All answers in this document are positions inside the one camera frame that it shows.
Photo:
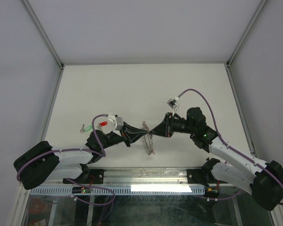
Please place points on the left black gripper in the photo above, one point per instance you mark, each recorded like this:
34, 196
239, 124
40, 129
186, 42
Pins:
132, 133

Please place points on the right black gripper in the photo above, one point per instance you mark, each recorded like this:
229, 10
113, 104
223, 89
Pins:
165, 128

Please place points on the metal disc with keyrings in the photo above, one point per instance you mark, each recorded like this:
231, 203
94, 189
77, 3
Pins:
147, 140

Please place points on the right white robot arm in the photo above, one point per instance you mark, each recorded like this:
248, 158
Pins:
262, 180

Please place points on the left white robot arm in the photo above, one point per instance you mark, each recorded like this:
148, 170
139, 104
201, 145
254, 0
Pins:
43, 163

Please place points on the red tag key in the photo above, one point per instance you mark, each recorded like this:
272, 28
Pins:
102, 124

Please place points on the green tag key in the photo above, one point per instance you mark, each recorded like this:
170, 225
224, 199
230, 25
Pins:
85, 129

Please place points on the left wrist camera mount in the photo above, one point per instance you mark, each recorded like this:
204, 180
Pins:
116, 123

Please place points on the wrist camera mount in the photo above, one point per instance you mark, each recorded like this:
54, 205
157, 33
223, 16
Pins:
116, 123
174, 104

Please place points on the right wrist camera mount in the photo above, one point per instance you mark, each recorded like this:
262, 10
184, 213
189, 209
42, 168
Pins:
174, 104

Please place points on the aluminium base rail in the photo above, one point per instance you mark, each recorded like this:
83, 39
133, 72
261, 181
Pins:
148, 175

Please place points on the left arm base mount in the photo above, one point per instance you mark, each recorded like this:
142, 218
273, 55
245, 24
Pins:
93, 176

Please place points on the white slotted cable duct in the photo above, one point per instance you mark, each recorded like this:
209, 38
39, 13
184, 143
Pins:
119, 190

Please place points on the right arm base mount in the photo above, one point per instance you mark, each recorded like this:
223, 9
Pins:
198, 176

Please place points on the aluminium frame post right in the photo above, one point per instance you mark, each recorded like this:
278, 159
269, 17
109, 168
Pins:
245, 34

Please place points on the aluminium frame post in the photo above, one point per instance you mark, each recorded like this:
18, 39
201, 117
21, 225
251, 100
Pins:
41, 31
245, 34

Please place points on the aluminium frame post left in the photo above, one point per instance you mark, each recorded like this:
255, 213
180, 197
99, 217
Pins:
41, 31

